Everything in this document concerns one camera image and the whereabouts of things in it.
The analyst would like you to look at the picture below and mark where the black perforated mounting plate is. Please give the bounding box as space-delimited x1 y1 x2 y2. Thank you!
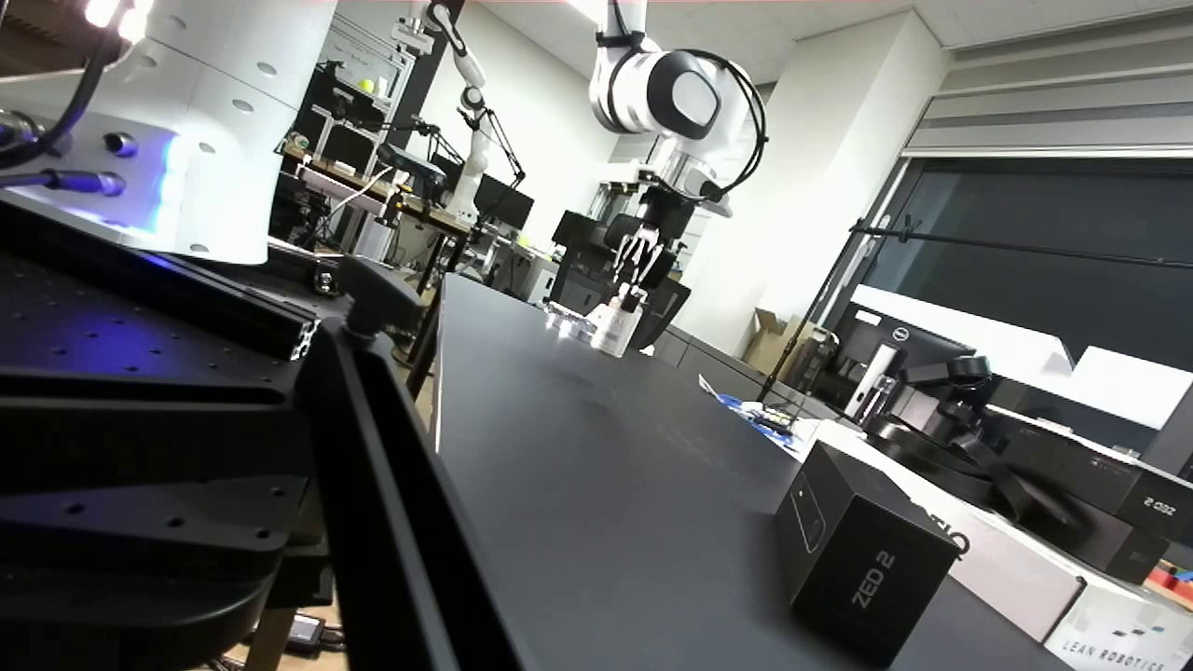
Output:
0 196 327 671

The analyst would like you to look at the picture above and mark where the white Lead Robotics box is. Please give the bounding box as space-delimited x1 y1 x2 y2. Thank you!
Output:
1041 575 1193 671

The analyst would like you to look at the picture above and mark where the black ZED camera box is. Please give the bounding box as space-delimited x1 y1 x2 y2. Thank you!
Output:
773 437 963 671

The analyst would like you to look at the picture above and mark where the silver metal plate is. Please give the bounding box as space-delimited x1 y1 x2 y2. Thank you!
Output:
542 308 599 346

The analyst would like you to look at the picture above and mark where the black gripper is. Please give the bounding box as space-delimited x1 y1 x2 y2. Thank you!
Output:
612 176 701 323

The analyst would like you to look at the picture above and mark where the black printer device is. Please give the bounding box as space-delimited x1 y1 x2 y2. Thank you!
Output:
868 346 1193 590

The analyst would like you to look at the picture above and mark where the brown cardboard box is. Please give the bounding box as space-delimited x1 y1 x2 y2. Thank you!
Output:
740 304 812 384

